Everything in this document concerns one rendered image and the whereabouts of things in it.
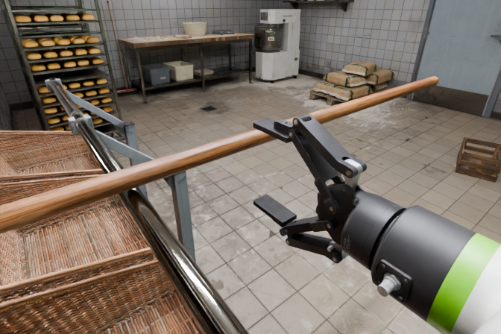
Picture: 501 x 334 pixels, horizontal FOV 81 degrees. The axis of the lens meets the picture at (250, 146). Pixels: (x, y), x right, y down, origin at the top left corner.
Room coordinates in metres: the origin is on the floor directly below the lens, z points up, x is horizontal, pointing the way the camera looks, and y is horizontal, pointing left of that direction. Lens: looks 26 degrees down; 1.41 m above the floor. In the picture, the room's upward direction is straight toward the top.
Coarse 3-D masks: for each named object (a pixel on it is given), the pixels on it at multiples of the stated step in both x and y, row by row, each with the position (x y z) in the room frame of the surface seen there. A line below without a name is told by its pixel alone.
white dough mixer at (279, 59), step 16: (272, 16) 5.79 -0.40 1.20; (288, 16) 5.98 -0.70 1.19; (256, 32) 5.81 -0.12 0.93; (272, 32) 5.69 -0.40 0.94; (288, 32) 5.99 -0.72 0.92; (256, 48) 5.87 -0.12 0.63; (272, 48) 5.70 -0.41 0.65; (288, 48) 5.99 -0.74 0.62; (256, 64) 5.87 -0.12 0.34; (272, 64) 5.71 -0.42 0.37; (288, 64) 5.96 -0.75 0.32; (272, 80) 5.71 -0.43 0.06
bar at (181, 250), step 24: (72, 96) 1.04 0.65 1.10; (72, 120) 0.62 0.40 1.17; (120, 120) 1.14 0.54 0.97; (96, 144) 0.49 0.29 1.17; (120, 144) 0.68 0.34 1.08; (120, 168) 0.40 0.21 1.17; (144, 192) 1.15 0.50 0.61; (144, 216) 0.29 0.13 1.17; (168, 240) 0.24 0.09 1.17; (192, 240) 0.77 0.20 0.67; (168, 264) 0.22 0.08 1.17; (192, 264) 0.21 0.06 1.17; (192, 288) 0.19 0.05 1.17; (192, 312) 0.17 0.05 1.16; (216, 312) 0.16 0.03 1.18
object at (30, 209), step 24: (384, 96) 0.73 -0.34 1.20; (288, 120) 0.53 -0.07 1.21; (216, 144) 0.43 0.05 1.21; (240, 144) 0.45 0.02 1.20; (144, 168) 0.35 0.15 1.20; (168, 168) 0.37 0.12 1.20; (48, 192) 0.29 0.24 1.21; (72, 192) 0.29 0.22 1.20; (96, 192) 0.31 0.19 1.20; (120, 192) 0.33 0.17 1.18; (0, 216) 0.25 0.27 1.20; (24, 216) 0.26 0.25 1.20; (48, 216) 0.27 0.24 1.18
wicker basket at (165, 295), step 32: (64, 288) 0.48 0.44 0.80; (96, 288) 0.52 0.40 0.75; (160, 288) 0.61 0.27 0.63; (0, 320) 0.40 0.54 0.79; (32, 320) 0.43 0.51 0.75; (64, 320) 0.47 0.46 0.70; (96, 320) 0.50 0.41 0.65; (128, 320) 0.54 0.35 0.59; (160, 320) 0.54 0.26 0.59; (192, 320) 0.54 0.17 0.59
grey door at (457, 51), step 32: (448, 0) 4.48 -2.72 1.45; (480, 0) 4.19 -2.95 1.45; (448, 32) 4.40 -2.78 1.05; (480, 32) 4.10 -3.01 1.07; (416, 64) 4.64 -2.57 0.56; (448, 64) 4.31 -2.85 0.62; (480, 64) 4.01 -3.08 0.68; (416, 96) 4.56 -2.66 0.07; (448, 96) 4.21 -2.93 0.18; (480, 96) 3.91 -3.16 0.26
